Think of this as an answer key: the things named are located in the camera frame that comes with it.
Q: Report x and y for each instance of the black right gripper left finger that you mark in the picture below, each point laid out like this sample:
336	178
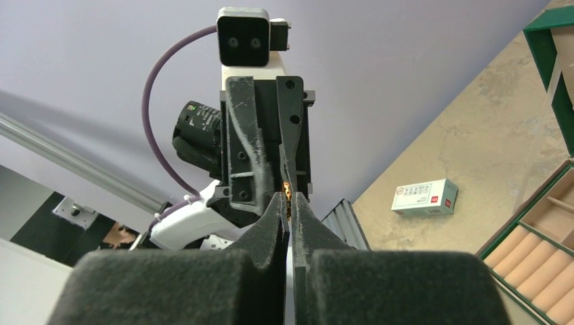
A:
244	283

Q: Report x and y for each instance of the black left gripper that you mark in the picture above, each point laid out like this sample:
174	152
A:
257	140

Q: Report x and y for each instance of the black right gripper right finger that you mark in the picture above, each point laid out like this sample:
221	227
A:
335	283

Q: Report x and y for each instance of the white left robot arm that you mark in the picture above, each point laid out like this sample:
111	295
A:
190	220

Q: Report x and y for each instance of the green jewelry box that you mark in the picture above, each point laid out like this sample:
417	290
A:
531	255

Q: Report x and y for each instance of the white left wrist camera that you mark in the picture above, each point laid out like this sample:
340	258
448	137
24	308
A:
251	43

